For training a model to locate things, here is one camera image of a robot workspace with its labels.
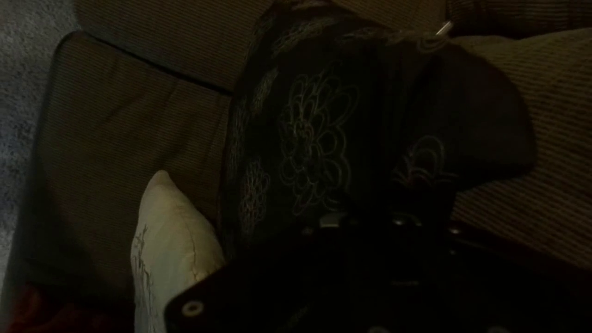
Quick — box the red blanket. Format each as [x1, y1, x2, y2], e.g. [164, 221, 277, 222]
[0, 283, 127, 333]

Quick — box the white pillow with coral print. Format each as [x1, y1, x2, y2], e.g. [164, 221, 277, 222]
[127, 169, 227, 333]

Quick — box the dark pillow with floral embroidery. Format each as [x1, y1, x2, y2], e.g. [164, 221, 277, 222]
[218, 2, 536, 261]

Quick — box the brown fabric sofa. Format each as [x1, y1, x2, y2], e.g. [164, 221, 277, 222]
[11, 0, 592, 311]

